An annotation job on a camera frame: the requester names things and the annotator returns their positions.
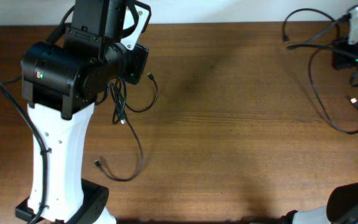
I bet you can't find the black USB cable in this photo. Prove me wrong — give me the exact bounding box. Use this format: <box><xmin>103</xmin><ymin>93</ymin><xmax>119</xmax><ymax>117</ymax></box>
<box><xmin>93</xmin><ymin>72</ymin><xmax>159</xmax><ymax>182</ymax></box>
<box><xmin>281</xmin><ymin>7</ymin><xmax>358</xmax><ymax>136</ymax></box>

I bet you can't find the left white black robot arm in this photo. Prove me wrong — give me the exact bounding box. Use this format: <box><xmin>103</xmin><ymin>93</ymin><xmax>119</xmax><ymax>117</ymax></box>
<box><xmin>15</xmin><ymin>1</ymin><xmax>152</xmax><ymax>223</ymax></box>

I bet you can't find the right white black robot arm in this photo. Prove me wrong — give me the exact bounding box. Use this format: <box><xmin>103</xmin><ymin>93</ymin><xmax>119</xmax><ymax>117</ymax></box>
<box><xmin>280</xmin><ymin>40</ymin><xmax>358</xmax><ymax>224</ymax></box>

